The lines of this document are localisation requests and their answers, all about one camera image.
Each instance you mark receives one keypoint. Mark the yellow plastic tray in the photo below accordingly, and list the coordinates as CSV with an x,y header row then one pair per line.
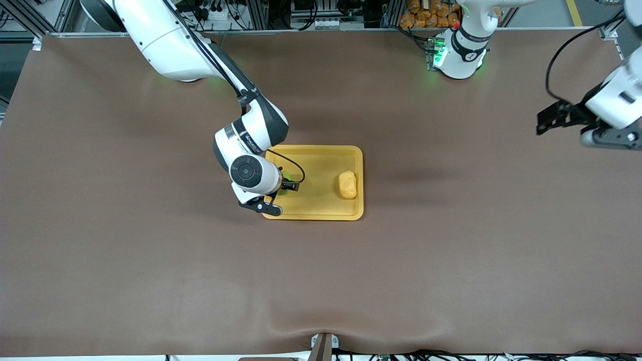
x,y
321,165

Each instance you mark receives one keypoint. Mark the metal clamp bracket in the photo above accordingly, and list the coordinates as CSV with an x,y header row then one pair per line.
x,y
323,348

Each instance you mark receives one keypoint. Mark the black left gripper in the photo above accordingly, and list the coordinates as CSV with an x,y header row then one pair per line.
x,y
578,112

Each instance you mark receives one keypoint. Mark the orange packaged goods pile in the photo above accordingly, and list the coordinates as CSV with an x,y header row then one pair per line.
x,y
426,17

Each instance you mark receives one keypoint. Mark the white power strip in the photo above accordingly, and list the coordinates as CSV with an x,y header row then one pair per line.
x,y
218,15

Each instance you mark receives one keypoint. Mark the aluminium frame profile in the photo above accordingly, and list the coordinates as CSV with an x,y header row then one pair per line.
x,y
608,33

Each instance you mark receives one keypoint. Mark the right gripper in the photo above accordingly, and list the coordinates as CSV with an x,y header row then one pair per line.
x,y
287,186

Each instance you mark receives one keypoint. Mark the yellow potato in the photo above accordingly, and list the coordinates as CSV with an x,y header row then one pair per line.
x,y
347,185

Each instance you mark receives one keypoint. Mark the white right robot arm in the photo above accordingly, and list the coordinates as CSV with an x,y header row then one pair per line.
x,y
165,40

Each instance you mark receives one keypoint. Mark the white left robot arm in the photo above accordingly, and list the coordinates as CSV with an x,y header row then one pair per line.
x,y
466,55

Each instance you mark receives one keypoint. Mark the brown table mat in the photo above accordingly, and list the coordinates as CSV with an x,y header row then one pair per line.
x,y
150,276

